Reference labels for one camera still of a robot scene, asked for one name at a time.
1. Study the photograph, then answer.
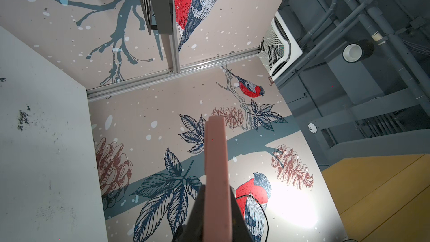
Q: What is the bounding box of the round ceiling spotlight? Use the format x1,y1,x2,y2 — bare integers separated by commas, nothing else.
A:
342,39,375,63

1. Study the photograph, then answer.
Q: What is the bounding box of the small white ceiling sensor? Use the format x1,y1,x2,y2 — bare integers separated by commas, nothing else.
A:
308,123,318,134

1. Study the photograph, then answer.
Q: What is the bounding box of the phone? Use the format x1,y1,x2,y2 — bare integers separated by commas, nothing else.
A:
203,116,232,242

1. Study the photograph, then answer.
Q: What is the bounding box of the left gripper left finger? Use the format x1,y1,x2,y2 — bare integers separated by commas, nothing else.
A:
181,185,206,242

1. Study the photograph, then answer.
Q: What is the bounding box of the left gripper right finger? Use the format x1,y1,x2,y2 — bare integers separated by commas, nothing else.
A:
230,187,253,242

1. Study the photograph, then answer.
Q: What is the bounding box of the white ceiling air conditioner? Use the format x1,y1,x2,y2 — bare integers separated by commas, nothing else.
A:
258,11,303,82

